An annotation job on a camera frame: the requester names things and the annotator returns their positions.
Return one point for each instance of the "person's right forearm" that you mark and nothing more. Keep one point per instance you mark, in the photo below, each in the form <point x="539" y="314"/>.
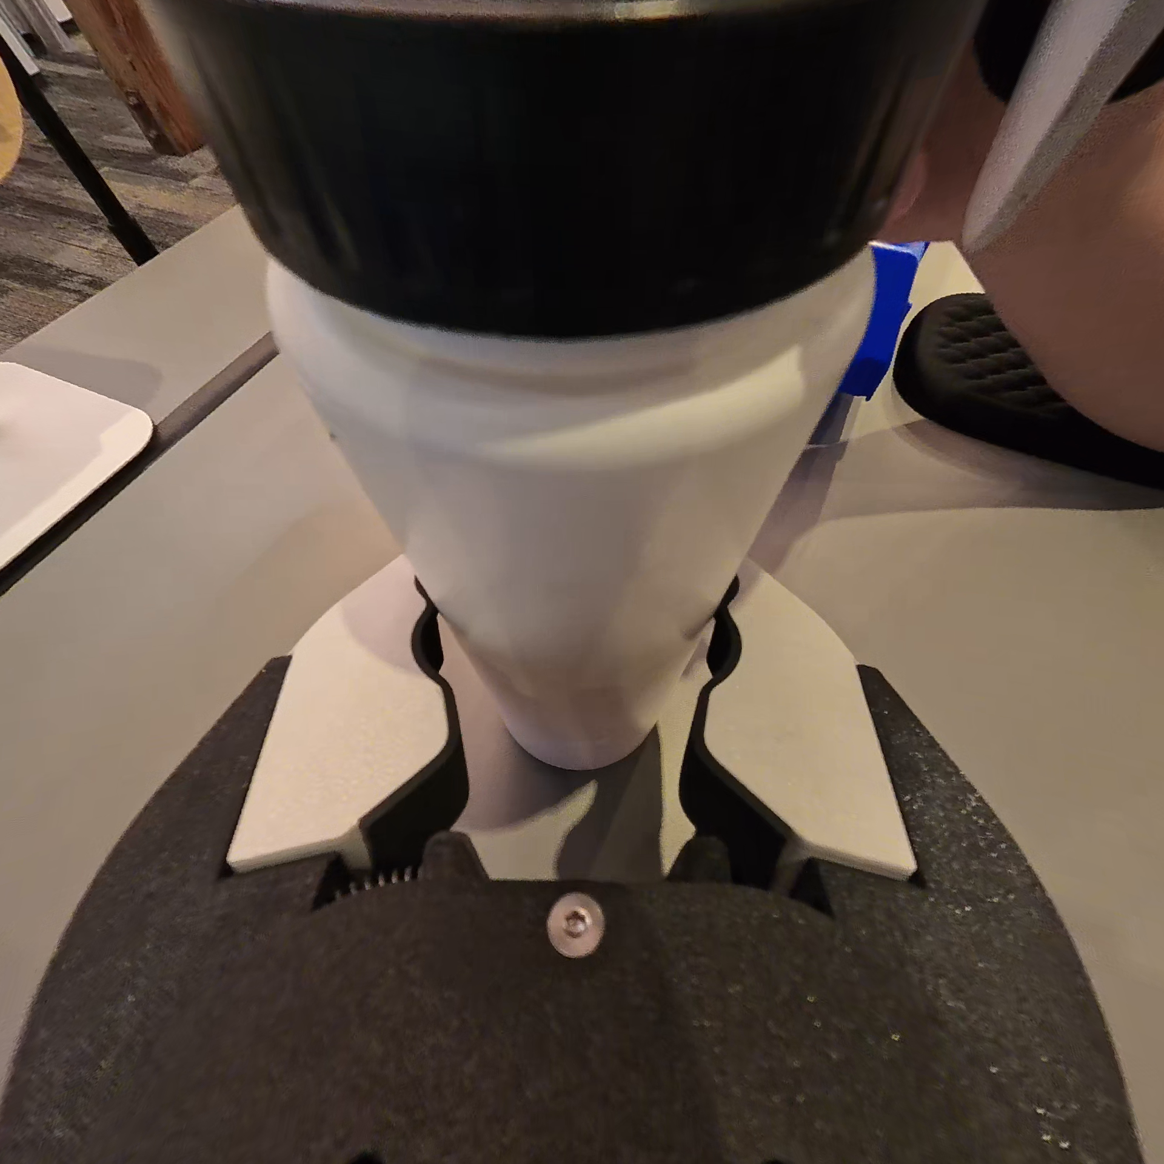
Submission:
<point x="1091" y="318"/>

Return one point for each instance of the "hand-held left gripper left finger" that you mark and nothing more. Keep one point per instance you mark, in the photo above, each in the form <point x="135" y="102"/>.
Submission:
<point x="345" y="746"/>

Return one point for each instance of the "white stand base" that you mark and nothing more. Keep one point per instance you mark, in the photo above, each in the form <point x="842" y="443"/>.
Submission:
<point x="54" y="455"/>

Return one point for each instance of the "blue plastic bin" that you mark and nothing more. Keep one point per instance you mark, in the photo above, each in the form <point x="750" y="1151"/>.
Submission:
<point x="887" y="300"/>

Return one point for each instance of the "wooden document board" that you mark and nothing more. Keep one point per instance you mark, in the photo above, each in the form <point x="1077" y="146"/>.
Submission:
<point x="7" y="128"/>

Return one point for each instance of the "wooden post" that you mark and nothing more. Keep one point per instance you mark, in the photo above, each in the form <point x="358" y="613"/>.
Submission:
<point x="146" y="73"/>

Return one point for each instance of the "person's right hand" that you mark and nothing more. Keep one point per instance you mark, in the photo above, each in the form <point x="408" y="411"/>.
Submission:
<point x="945" y="182"/>

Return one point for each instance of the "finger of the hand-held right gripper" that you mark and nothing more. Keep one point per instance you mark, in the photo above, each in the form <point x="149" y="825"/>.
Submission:
<point x="1055" y="91"/>

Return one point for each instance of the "white plastic bottle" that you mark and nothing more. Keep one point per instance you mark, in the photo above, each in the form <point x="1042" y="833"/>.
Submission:
<point x="564" y="509"/>

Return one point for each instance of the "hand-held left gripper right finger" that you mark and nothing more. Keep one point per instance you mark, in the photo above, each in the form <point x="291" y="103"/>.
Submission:
<point x="810" y="746"/>

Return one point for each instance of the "black bottle lid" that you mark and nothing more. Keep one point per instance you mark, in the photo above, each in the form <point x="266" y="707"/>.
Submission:
<point x="564" y="164"/>

